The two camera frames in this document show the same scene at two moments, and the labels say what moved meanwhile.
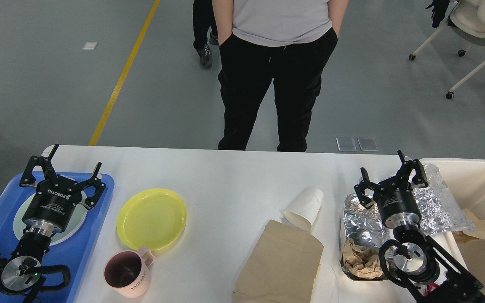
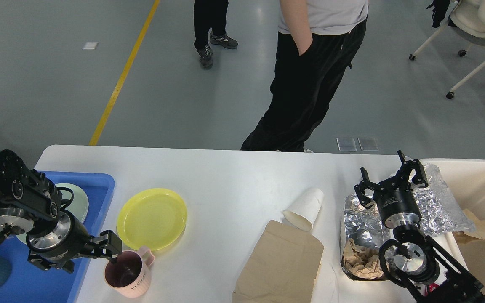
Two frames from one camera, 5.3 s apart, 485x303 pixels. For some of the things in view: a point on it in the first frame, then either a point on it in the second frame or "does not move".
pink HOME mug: (127, 272) does not move
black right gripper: (398, 203) does not move
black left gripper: (51, 204) → (57, 245)
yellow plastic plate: (151, 217) does not move
